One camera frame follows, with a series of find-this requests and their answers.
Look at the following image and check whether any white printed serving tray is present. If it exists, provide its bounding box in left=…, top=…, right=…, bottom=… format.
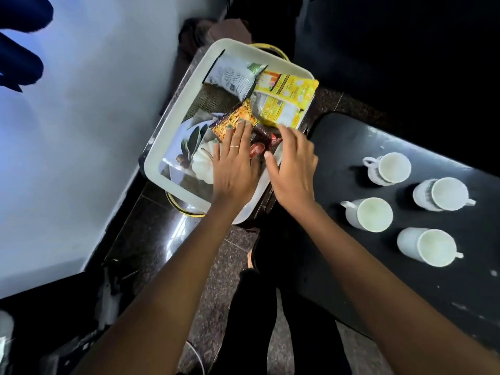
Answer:
left=144, top=38, right=316, bottom=225

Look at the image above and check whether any person's left leg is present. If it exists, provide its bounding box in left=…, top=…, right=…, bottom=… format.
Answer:
left=211, top=268, right=279, bottom=375

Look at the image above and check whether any white and green packet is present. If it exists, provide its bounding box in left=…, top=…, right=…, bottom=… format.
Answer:
left=203, top=51, right=268, bottom=102

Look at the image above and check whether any orange snack packet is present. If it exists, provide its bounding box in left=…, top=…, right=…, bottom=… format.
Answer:
left=211, top=99, right=261, bottom=142

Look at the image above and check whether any person's left hand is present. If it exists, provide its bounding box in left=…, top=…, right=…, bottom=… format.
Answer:
left=211, top=120, right=262, bottom=210

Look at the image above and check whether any black countertop appliance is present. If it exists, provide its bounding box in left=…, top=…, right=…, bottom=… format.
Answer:
left=0, top=259, right=139, bottom=375

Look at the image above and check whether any person's right hand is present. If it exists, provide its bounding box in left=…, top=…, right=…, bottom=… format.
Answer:
left=264, top=125, right=319, bottom=215

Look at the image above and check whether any yellow food packet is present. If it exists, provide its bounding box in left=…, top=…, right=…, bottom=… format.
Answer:
left=250, top=70, right=319, bottom=129

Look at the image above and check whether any silver tray with gold handles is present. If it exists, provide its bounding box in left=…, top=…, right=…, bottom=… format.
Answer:
left=138, top=42, right=314, bottom=231

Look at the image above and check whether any red and brown packet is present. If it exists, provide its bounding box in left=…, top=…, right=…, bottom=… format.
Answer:
left=249, top=123, right=284, bottom=159

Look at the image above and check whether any person's left forearm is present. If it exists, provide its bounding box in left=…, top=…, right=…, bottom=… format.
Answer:
left=72, top=197, right=254, bottom=375

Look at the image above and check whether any grey cable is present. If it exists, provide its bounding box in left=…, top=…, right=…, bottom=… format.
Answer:
left=186, top=340, right=206, bottom=375

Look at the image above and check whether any person's right forearm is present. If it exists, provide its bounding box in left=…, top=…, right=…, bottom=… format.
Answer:
left=287, top=199, right=500, bottom=375

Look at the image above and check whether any white ceramic cup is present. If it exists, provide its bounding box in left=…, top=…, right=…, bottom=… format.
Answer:
left=341, top=197, right=394, bottom=233
left=397, top=227, right=465, bottom=268
left=412, top=177, right=477, bottom=212
left=362, top=152, right=412, bottom=187

